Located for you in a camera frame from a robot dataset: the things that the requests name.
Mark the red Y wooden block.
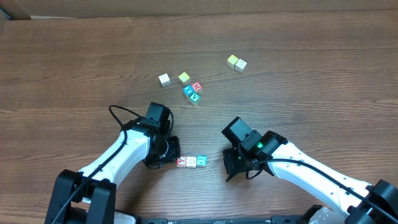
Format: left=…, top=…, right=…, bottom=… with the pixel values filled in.
left=176, top=156, right=187, bottom=167

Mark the plain cream wooden block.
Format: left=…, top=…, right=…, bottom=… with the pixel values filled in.
left=186, top=156, right=197, bottom=168

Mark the blue D wooden block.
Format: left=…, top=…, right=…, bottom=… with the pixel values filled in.
left=197, top=156, right=207, bottom=167

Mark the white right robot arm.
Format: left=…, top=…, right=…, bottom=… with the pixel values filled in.
left=222, top=129, right=397, bottom=223

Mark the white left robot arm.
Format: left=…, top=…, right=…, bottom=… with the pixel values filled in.
left=45, top=119, right=180, bottom=223

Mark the green V wooden block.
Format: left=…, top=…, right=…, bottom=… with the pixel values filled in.
left=188, top=93, right=201, bottom=106

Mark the blue X wooden block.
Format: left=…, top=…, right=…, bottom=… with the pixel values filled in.
left=183, top=85, right=195, bottom=98

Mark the white picture wooden block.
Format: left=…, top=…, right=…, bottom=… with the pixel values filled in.
left=159, top=73, right=170, bottom=86

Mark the red M wooden block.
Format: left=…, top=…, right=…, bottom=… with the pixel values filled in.
left=191, top=82, right=203, bottom=93

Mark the yellow top wooden block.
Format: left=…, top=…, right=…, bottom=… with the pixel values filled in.
left=226, top=54, right=239, bottom=69

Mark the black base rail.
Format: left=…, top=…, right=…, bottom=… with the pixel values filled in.
left=115, top=210, right=310, bottom=224

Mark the yellow ring wooden block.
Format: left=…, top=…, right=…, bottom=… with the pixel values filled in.
left=234, top=58, right=247, bottom=73

